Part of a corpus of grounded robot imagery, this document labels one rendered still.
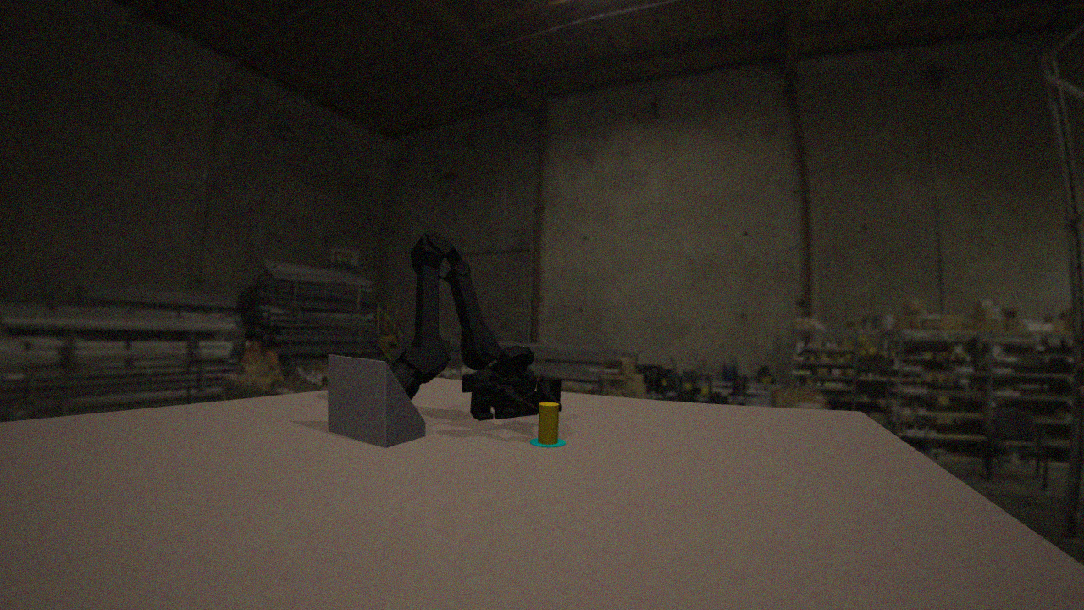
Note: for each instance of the yellow cylinder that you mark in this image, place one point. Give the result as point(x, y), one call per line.
point(548, 423)

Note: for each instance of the cyan circle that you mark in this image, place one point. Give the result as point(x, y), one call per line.
point(534, 442)

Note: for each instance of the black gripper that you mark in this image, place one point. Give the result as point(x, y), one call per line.
point(512, 399)

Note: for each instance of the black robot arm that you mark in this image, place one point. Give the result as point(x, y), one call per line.
point(429, 353)

